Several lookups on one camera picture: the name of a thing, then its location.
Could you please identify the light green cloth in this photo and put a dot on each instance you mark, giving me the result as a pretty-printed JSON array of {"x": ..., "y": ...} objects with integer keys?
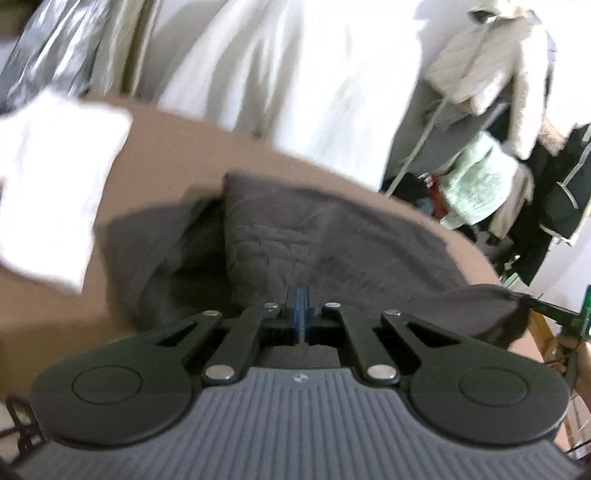
[{"x": 475, "y": 184}]

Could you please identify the silver plastic bag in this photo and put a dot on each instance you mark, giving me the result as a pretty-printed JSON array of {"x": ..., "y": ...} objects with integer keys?
[{"x": 46, "y": 46}]

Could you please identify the cream puffer jacket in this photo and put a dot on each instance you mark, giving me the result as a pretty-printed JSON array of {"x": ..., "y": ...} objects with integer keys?
[{"x": 485, "y": 60}]

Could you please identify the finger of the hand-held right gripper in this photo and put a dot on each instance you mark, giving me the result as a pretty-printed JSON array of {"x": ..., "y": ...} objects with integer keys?
[{"x": 549, "y": 310}]

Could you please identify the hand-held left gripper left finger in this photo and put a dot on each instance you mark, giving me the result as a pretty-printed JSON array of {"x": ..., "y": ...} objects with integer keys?
[{"x": 292, "y": 318}]

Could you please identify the white fleece garment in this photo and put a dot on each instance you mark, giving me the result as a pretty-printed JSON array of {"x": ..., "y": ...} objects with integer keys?
[{"x": 55, "y": 184}]

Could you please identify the black metal rack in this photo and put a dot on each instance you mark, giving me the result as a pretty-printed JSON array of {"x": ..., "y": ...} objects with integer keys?
[{"x": 21, "y": 424}]

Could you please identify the grey hanging garment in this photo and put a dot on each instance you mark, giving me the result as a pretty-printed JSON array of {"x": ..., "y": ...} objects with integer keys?
[{"x": 443, "y": 147}]

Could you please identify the person's right hand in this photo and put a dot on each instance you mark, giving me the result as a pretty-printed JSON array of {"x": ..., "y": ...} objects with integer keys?
[{"x": 584, "y": 374}]

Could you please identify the dark jacket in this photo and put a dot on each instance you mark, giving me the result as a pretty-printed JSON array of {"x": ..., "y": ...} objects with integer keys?
[{"x": 568, "y": 198}]

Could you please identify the beige curtain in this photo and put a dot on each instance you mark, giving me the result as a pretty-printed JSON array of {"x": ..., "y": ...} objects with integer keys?
[{"x": 124, "y": 46}]

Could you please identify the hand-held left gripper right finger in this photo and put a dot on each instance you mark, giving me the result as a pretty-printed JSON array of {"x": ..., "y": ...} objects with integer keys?
[{"x": 308, "y": 318}]

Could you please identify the dark brown knit sweater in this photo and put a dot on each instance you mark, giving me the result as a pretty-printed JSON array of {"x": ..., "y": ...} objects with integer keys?
[{"x": 323, "y": 240}]

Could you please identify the cream fleece robe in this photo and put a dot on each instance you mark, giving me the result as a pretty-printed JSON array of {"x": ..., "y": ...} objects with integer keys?
[{"x": 286, "y": 69}]

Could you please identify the dark clothes pile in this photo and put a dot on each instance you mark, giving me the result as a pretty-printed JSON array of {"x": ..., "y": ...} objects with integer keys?
[{"x": 415, "y": 189}]

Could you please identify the beige hanging garment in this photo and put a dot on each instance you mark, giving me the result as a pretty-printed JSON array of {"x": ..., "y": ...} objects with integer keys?
[{"x": 512, "y": 203}]

